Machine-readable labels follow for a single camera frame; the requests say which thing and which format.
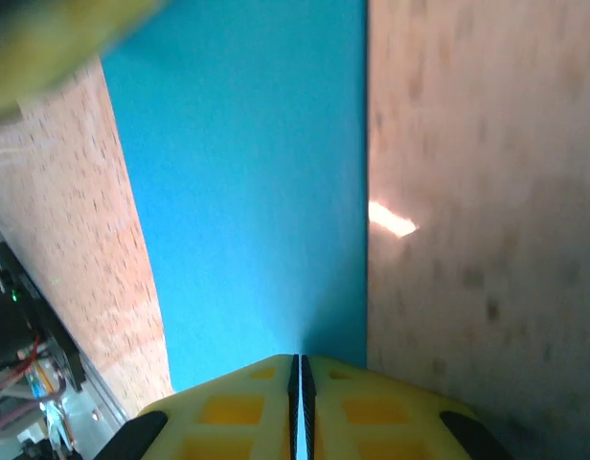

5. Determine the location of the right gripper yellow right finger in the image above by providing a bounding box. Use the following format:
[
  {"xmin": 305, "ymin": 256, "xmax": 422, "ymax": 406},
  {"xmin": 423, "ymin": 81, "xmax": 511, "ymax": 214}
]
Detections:
[{"xmin": 301, "ymin": 353, "xmax": 512, "ymax": 460}]

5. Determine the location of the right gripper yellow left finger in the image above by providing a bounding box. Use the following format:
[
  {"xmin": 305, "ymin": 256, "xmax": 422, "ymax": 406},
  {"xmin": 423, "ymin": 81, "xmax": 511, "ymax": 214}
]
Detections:
[{"xmin": 93, "ymin": 353, "xmax": 297, "ymax": 460}]

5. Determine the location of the teal blue cloth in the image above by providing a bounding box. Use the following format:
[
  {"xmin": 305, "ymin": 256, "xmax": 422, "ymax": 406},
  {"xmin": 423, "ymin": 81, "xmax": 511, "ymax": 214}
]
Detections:
[{"xmin": 101, "ymin": 0, "xmax": 372, "ymax": 460}]

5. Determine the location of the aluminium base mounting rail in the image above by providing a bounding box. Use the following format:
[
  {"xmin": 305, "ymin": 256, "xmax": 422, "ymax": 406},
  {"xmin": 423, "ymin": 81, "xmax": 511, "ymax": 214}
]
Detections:
[{"xmin": 0, "ymin": 215, "xmax": 133, "ymax": 460}]

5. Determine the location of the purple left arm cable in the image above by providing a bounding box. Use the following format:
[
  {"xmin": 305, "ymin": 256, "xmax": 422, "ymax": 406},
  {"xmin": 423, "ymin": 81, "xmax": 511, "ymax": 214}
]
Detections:
[{"xmin": 0, "ymin": 378, "xmax": 69, "ymax": 435}]

